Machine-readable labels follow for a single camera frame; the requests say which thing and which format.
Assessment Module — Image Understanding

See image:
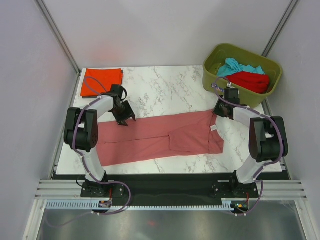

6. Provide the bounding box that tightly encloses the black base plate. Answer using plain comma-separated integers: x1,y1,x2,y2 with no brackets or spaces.
52,171,291,207

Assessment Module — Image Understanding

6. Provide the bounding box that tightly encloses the right aluminium frame post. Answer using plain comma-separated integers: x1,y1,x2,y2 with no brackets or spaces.
261,0,300,58

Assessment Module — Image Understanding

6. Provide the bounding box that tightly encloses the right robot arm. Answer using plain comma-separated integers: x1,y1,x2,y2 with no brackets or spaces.
213,87,289,197

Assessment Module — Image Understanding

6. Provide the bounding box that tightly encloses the folded orange t-shirt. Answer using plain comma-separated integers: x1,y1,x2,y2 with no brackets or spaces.
79,68,123,98

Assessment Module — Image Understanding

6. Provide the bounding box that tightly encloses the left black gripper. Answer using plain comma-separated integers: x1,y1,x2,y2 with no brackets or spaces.
110,101,135,127

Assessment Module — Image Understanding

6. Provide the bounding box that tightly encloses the turquoise t-shirt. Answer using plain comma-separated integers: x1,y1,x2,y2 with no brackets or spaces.
217,57,265,77

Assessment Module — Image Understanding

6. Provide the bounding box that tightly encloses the aluminium frame post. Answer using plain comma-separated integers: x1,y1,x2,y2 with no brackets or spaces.
34,0,81,76
261,0,300,58

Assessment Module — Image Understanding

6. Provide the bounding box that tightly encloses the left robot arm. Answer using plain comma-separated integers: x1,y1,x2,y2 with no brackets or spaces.
63,84,136,197

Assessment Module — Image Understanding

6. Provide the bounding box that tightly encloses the olive green plastic basket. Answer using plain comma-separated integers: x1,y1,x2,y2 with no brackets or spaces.
202,43,283,108

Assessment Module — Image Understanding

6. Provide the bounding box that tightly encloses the left aluminium frame post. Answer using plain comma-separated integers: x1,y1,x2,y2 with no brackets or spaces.
34,0,81,76

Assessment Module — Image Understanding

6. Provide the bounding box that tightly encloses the white slotted cable duct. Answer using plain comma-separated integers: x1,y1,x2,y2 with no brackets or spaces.
45,198,250,211

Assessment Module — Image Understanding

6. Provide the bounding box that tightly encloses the pink t-shirt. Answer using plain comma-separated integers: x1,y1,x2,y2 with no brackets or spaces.
96,110,224,167

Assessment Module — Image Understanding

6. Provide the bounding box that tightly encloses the red t-shirt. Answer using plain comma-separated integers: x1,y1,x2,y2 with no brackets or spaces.
226,71,270,94

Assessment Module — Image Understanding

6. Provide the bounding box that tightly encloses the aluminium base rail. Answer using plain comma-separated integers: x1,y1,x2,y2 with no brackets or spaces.
36,180,307,201

